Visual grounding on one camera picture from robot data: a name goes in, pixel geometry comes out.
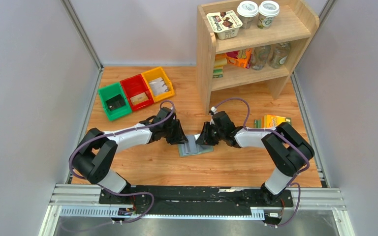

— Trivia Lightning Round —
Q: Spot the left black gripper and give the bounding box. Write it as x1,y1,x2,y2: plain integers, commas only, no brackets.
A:
162,119,189,146

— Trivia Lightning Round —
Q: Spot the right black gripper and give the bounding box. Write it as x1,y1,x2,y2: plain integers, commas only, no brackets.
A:
195,122,225,147

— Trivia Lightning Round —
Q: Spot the green card holder wallet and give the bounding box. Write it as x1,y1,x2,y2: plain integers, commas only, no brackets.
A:
178,134,213,157

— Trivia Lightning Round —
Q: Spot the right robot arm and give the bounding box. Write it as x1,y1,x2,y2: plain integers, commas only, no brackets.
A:
195,111,315,206

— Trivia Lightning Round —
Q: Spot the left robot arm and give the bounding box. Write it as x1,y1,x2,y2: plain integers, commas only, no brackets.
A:
69,107,188,204

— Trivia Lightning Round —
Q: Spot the card in red bin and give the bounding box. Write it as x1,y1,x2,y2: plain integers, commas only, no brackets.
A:
130,92,149,106

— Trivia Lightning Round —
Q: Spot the card in yellow bin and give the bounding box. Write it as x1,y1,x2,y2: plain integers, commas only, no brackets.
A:
148,77,169,96

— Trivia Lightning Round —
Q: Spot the black card in green bin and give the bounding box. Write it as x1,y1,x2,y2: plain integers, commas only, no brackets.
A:
106,94,126,111

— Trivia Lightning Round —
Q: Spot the yellow plastic bin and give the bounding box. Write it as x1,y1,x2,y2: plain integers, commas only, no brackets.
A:
141,66,175,103

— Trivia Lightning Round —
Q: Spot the red plastic bin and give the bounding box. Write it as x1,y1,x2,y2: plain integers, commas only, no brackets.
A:
120,74,154,112

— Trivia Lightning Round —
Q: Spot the orange snack box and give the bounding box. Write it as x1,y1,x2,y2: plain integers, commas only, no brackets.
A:
253,115,292,128

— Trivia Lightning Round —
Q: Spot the green plastic bin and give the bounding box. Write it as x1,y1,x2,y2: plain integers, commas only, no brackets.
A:
98,82,132,121

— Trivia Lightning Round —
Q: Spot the yellow green sponge stack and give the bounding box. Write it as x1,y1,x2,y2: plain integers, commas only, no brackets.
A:
213,53,227,78

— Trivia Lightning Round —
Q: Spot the orange box on shelf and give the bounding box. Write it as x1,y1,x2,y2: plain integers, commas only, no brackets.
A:
225,48,252,69

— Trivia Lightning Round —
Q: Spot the left clear glass jar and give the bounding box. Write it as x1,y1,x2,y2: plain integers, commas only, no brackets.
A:
250,45,271,70

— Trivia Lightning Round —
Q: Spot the clear glass jar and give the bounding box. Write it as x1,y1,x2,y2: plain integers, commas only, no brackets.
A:
250,45,271,70
269,42,291,69

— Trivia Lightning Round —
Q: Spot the wooden shelf unit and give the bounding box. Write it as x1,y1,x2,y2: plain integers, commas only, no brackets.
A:
196,0,320,113

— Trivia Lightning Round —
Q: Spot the right clear glass jar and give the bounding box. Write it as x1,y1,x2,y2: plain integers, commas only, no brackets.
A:
269,42,291,69

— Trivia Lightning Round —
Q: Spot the Chobani yogurt tub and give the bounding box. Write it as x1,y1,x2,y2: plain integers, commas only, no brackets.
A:
206,10,243,40

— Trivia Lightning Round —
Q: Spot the left white paper cup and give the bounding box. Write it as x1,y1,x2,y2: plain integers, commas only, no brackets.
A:
237,0,258,29

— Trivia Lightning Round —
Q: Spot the white paper cup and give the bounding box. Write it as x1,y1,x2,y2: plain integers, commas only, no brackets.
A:
257,0,280,30
237,0,258,29

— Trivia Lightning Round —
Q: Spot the right white paper cup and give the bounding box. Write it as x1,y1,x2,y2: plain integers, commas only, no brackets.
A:
257,0,280,30

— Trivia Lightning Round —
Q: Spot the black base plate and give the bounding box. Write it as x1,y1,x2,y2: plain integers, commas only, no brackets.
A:
99,185,293,216

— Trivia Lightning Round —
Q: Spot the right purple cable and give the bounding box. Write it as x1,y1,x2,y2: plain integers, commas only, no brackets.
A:
210,97,311,228

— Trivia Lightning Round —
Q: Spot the aluminium frame rail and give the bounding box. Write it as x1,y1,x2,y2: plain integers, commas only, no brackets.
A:
39,184,354,236

